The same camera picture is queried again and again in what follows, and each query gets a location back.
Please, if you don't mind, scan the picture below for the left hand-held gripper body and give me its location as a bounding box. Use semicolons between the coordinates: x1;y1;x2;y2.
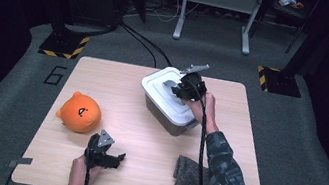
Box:
82;127;117;173

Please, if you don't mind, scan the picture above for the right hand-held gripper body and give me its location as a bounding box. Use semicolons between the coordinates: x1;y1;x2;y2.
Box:
175;59;212;103

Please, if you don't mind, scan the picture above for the grey transparent storage box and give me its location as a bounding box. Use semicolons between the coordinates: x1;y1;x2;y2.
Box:
139;93;204;142

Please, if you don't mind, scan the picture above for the orange plush toy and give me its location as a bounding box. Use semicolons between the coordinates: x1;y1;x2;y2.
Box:
53;88;106;137

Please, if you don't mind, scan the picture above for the grey fluffy cloth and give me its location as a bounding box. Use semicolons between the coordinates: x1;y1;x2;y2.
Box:
171;153;220;185

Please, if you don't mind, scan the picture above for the person's right hand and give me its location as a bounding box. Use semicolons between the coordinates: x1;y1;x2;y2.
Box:
180;88;226;137

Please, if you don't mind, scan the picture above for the person's left hand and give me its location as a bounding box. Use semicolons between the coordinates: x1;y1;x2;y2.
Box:
67;153;105;185

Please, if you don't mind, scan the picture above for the grey tape piece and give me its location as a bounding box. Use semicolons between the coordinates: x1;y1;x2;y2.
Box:
7;154;34;171

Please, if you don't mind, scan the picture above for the black tripod stand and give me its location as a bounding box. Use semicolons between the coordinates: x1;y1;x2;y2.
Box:
285;0;321;59

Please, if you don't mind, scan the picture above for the colourful small item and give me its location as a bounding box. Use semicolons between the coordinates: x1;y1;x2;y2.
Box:
276;0;306;11

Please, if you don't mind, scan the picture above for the left hand-held gripper black cable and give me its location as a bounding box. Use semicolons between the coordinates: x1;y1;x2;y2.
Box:
79;137;99;185

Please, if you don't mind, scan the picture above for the hand-held gripper black cable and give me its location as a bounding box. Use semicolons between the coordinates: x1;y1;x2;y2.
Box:
79;137;99;185
170;79;225;185

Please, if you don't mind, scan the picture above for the black floor cable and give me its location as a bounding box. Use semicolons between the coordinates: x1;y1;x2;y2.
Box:
114;21;180;69
116;26;163;69

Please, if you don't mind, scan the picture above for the right hand-held gripper black cable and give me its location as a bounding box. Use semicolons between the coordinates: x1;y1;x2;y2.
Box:
170;79;225;185

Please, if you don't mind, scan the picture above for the black yellow striped base plate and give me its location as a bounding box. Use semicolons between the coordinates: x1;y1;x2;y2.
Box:
37;28;91;63
253;65;306;99

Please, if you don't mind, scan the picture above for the white metal desk frame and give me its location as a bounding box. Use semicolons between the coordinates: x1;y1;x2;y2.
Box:
171;0;267;57

